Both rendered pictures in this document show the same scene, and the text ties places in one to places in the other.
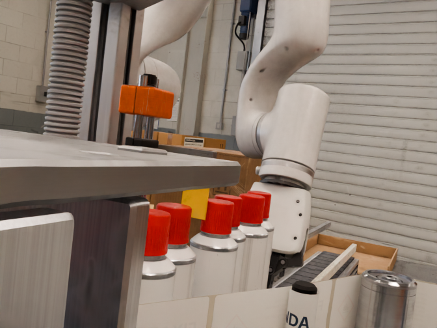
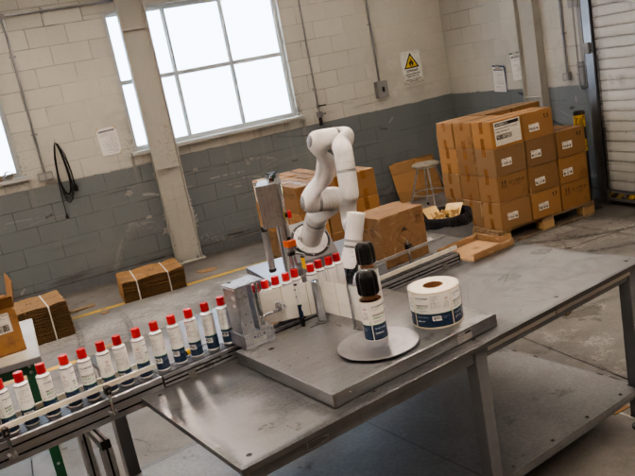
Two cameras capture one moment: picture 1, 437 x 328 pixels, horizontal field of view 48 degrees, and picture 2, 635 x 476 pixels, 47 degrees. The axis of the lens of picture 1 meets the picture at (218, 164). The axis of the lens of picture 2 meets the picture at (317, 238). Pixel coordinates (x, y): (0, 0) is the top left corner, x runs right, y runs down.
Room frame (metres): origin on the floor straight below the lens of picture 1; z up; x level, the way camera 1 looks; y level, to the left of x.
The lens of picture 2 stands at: (-2.08, -1.77, 1.94)
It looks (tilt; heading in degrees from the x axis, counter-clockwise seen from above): 13 degrees down; 33
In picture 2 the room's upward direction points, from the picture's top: 11 degrees counter-clockwise
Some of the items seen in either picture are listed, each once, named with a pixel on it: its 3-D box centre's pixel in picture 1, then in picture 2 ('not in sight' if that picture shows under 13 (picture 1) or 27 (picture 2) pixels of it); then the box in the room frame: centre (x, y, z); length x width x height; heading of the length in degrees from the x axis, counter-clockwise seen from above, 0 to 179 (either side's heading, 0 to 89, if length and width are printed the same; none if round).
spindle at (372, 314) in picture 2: not in sight; (371, 306); (0.15, -0.49, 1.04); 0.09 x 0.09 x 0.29
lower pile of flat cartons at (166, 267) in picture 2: not in sight; (150, 280); (3.07, 3.70, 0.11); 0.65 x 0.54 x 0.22; 142
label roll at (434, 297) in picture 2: not in sight; (435, 301); (0.41, -0.63, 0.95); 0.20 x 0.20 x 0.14
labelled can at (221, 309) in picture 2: not in sight; (224, 319); (0.10, 0.19, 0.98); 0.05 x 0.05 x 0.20
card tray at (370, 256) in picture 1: (348, 254); (475, 246); (1.46, -0.42, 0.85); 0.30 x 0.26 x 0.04; 156
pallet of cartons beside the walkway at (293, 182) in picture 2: not in sight; (317, 218); (3.89, 2.08, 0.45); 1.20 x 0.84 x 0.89; 57
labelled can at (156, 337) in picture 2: not in sight; (158, 346); (-0.17, 0.31, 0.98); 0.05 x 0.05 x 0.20
